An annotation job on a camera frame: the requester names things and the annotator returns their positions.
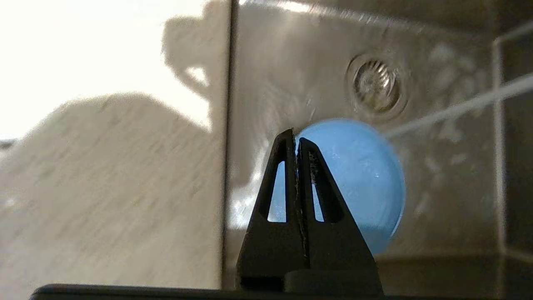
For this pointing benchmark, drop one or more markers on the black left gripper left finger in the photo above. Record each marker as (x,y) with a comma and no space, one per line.
(270,250)

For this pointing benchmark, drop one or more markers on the blue plate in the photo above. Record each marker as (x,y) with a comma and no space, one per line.
(366,175)

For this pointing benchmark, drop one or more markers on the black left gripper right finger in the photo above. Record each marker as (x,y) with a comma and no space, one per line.
(341,250)

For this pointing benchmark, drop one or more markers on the stainless steel sink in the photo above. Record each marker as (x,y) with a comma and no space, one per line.
(291,75)

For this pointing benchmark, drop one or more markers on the running water stream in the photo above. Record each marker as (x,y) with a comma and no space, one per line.
(458,108)

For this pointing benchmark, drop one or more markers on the metal sink drain strainer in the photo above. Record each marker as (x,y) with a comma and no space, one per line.
(377,85)

